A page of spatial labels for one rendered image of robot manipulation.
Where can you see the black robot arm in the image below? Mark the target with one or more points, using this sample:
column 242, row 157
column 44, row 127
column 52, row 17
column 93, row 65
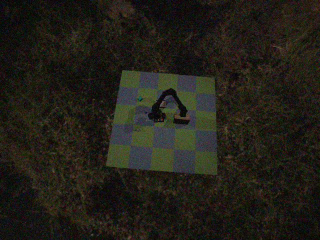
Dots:
column 155, row 108

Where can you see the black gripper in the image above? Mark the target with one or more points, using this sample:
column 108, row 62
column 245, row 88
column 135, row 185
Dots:
column 160, row 115

